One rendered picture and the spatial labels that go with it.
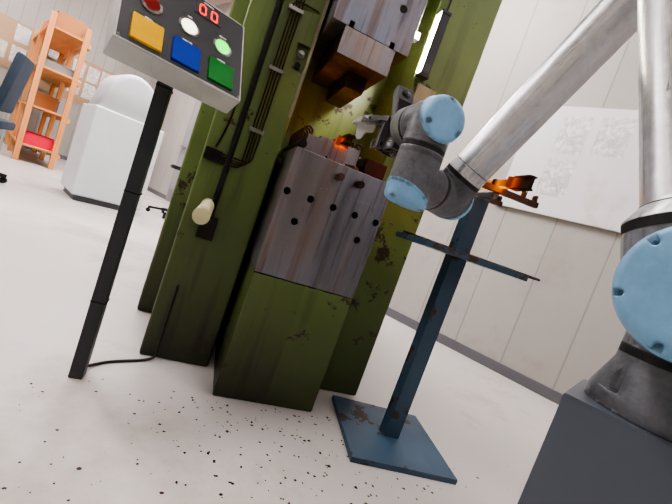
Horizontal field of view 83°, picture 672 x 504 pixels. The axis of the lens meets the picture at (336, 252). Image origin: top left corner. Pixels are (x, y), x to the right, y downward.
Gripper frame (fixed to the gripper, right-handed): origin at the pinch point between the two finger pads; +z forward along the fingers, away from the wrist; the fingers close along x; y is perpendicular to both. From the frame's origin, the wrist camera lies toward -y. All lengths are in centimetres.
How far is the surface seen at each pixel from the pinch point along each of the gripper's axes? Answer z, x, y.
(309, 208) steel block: 27.0, -5.0, 26.5
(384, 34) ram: 33, 1, -40
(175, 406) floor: 17, -27, 100
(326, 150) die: 33.0, -4.7, 5.0
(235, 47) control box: 25, -43, -12
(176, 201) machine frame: 91, -52, 44
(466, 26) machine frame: 47, 37, -65
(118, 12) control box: 7, -69, -2
